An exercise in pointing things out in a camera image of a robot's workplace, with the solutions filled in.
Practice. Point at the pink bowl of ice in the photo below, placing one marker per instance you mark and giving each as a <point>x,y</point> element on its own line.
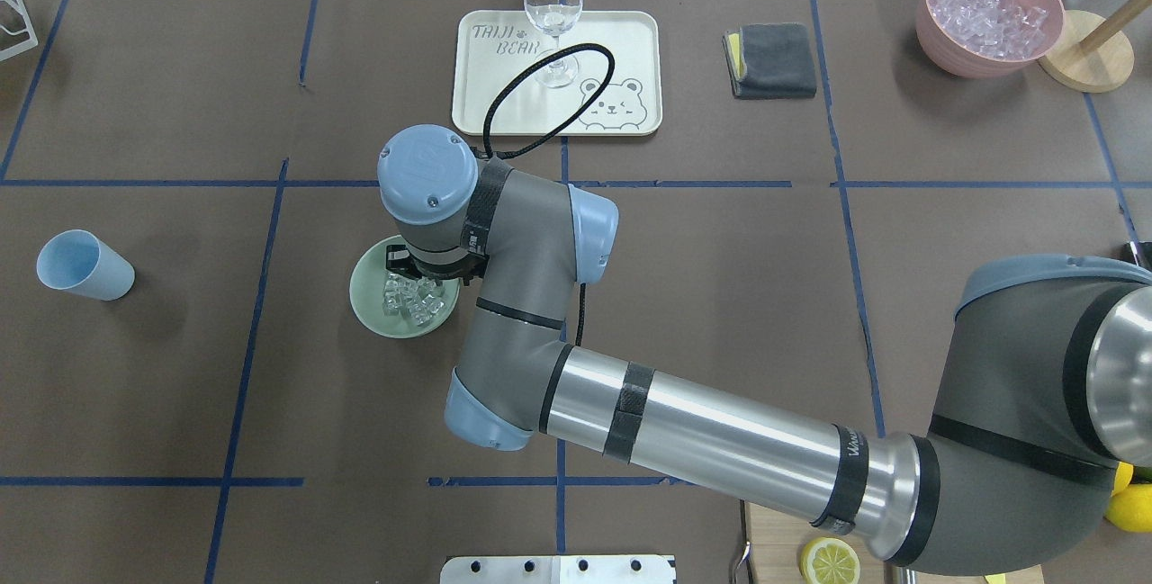
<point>988,38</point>

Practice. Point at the wooden cutting board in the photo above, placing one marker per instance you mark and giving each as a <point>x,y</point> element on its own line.
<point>777,541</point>

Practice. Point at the white wire cup rack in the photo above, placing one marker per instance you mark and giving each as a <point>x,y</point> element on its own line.
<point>17,30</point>

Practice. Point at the lemon half slice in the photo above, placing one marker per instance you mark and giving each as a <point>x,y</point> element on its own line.
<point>829,560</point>

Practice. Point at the clear wine glass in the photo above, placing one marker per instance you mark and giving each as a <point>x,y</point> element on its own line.
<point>553,17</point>

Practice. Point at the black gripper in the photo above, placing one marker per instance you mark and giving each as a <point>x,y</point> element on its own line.
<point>438,276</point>

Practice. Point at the grey folded cloth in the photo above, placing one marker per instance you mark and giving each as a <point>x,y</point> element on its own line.
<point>770,61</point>

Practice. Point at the green bowl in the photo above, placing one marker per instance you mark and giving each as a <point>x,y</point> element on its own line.
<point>365,295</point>

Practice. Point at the yellow lemon far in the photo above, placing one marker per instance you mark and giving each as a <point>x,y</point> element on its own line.
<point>1129,508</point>

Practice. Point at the wooden stand with base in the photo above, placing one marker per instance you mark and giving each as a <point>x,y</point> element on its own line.
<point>1093,55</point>

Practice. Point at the ice cubes in green bowl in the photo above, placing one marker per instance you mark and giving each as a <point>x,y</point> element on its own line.
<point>419,301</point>

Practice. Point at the light blue plastic cup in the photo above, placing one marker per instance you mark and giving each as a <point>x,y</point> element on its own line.
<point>78,262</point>

